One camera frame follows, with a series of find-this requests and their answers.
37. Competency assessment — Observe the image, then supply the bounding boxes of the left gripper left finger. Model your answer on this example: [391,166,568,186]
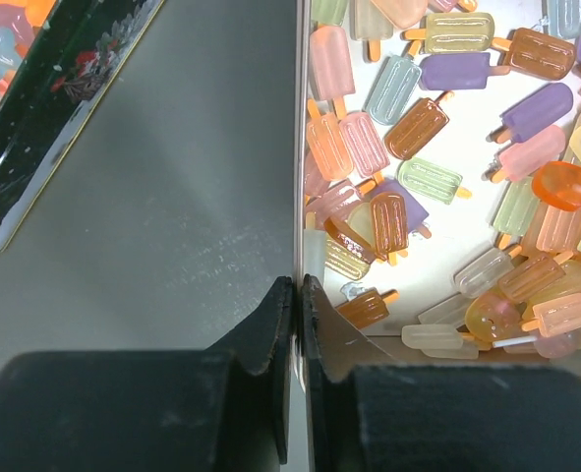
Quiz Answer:
[0,276,293,471]

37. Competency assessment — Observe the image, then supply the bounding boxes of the gold tin pastel gummies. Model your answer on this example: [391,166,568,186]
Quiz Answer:
[302,1,581,376]

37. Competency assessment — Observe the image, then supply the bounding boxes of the gold tin colourful gummies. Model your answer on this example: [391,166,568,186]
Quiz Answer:
[0,1,162,252]

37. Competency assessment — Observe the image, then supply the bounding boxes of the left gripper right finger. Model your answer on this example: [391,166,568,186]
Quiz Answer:
[300,276,581,471]

